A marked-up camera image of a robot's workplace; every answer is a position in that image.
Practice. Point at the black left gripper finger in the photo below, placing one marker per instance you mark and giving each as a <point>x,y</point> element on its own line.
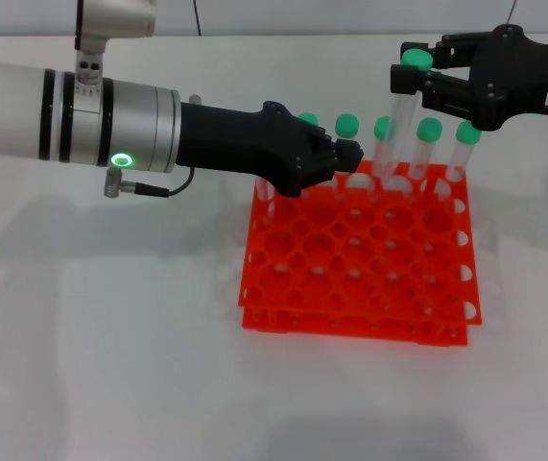
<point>319,170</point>
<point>350,151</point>

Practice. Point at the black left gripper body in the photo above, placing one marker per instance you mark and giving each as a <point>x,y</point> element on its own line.
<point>235,141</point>

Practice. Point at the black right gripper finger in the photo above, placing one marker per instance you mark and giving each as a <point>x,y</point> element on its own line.
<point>460,48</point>
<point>405,80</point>

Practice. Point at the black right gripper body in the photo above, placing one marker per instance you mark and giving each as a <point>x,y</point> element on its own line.
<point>508,77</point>

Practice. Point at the clear test tube green cap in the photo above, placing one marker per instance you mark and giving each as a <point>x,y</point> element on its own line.
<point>347,124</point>
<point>416,57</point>
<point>308,118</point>
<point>466,137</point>
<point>429,130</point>
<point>265,192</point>
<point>381,128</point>

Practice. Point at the orange test tube rack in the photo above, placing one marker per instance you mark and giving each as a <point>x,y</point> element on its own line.
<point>350,269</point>

